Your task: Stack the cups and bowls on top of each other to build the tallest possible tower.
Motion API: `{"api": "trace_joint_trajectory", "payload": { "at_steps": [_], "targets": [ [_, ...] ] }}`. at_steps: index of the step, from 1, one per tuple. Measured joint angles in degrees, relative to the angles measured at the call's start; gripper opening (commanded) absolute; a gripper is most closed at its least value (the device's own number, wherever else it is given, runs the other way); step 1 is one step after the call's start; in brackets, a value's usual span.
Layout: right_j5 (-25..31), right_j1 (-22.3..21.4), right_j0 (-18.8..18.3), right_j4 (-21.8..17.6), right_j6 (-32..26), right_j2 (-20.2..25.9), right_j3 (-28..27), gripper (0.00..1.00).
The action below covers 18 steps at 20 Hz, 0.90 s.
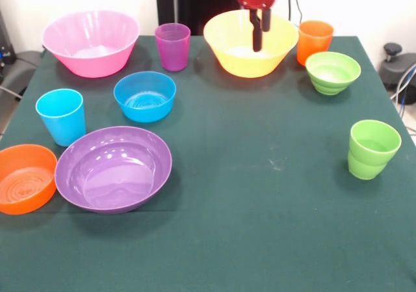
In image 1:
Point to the yellow plastic bowl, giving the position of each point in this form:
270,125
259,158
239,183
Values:
234,45

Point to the green plastic bowl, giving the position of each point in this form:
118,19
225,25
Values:
333,77

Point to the purple plastic bowl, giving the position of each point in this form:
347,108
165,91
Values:
113,181

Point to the orange plastic bowl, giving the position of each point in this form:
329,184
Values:
22,191

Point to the orange plastic cup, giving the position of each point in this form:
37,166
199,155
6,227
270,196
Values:
313,40

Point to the purple plastic cup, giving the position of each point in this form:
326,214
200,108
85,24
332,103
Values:
172,54

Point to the blue plastic bowl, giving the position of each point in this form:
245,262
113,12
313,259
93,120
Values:
144,110

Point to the pink plastic bowl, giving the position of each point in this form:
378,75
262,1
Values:
91,61

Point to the green plastic cup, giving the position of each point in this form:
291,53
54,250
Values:
370,165

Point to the dark green tablecloth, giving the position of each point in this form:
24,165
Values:
227,240

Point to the blue plastic cup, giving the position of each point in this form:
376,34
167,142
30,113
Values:
65,126

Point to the grey chair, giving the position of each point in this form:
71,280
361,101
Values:
19,67

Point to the dark equipment box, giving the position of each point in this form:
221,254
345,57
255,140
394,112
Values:
5,54

